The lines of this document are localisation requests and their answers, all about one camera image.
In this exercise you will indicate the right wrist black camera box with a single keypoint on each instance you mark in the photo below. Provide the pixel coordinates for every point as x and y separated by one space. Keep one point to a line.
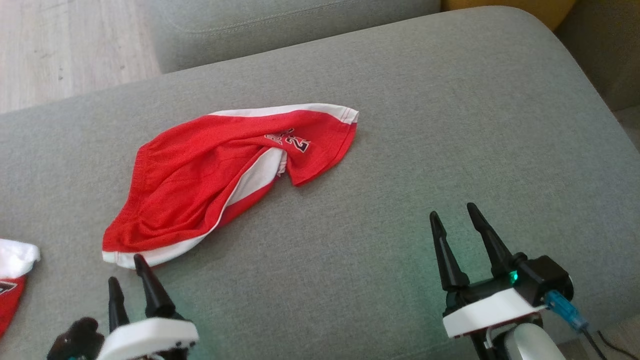
542 277

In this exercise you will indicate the red shorts with white stripe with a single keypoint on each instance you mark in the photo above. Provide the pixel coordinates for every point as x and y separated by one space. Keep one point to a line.
200 175

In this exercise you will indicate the red white basketball jersey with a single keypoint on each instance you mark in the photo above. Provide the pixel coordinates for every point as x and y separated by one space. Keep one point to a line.
12 280

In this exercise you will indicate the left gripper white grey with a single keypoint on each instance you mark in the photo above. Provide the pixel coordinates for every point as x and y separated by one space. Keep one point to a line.
150 335

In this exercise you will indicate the large grey sofa seat cushion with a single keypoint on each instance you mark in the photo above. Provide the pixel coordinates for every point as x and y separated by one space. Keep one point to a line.
400 165

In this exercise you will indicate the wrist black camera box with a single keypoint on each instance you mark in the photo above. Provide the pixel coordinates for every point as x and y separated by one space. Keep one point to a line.
75 340
542 277

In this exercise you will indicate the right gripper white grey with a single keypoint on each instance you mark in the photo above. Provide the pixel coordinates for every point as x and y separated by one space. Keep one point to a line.
490 307

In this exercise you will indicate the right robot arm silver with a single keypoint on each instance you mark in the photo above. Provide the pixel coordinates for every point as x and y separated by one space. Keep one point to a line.
532 345

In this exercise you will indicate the small grey sofa cushion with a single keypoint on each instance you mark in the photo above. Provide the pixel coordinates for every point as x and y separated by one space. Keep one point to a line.
280 25

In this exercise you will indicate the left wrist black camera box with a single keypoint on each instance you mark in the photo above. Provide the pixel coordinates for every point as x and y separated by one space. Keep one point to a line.
75 340

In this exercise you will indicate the yellow cushion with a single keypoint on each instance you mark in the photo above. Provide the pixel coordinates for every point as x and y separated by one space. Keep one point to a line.
520 10

